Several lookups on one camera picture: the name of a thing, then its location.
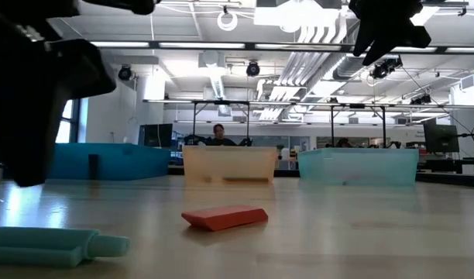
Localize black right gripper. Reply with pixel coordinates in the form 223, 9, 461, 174
347, 0, 432, 67

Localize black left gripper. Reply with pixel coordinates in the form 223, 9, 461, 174
0, 38, 118, 188

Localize teal pen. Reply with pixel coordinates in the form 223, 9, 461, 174
0, 226, 131, 269

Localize large window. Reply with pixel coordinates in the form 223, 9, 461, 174
54, 98, 82, 144

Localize white ceiling pipes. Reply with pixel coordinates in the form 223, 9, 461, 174
277, 22, 350, 87

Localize blue plastic bin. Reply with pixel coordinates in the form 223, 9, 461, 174
46, 143, 172, 181

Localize black computer monitor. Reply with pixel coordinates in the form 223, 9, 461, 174
138, 123, 174, 148
422, 122, 461, 153

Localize teal translucent bin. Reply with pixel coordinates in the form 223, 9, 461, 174
297, 147, 421, 187

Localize long LED light bar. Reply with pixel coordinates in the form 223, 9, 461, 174
90, 40, 474, 54

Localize orange translucent bin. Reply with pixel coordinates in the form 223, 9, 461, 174
182, 145, 279, 185

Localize orange eraser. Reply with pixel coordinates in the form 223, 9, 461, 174
181, 205, 270, 233

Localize black mounted camera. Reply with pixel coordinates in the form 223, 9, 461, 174
370, 57, 403, 81
409, 93, 434, 106

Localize black metal frame rig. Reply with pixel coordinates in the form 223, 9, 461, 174
329, 103, 388, 150
191, 99, 251, 147

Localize round black camera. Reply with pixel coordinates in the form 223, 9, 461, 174
118, 64, 133, 82
246, 60, 262, 78

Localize white cable ring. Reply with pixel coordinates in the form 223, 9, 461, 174
216, 9, 239, 33

